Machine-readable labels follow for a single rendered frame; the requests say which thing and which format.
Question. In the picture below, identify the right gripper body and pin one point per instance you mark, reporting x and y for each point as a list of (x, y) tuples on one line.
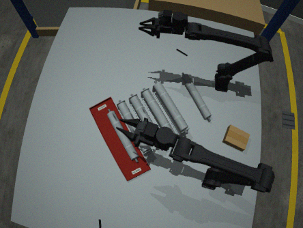
[(157, 28)]

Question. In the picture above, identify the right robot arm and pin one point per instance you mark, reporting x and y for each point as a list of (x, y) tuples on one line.
[(197, 31)]

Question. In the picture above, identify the brown cardboard box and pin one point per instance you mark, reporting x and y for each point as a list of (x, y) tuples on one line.
[(236, 138)]

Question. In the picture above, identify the red scrap tray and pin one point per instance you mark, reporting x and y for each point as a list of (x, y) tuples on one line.
[(129, 168)]

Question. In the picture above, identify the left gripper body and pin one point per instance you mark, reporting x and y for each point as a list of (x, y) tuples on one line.
[(136, 135)]

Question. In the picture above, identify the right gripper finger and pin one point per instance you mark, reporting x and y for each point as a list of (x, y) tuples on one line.
[(150, 20), (148, 27)]

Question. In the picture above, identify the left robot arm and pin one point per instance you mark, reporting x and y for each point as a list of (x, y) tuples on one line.
[(223, 170)]

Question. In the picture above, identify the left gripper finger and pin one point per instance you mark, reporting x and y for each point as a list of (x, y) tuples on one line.
[(127, 133), (134, 122)]

